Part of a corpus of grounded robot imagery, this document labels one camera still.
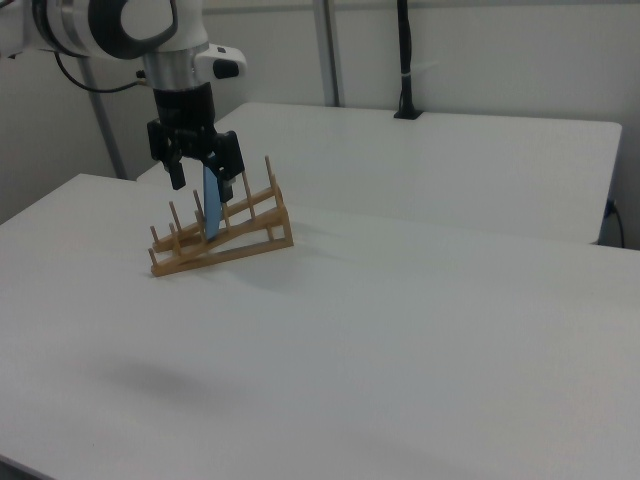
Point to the blue round plate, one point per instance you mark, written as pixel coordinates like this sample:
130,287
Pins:
211,215

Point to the black camera pole with base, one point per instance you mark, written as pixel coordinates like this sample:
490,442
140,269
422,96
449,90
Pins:
406,50

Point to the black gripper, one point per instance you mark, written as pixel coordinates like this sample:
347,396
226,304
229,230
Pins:
182,120

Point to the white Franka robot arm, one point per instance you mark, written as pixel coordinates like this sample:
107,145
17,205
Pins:
100,25

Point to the wooden plate rack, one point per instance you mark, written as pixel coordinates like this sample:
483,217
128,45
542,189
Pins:
172,266

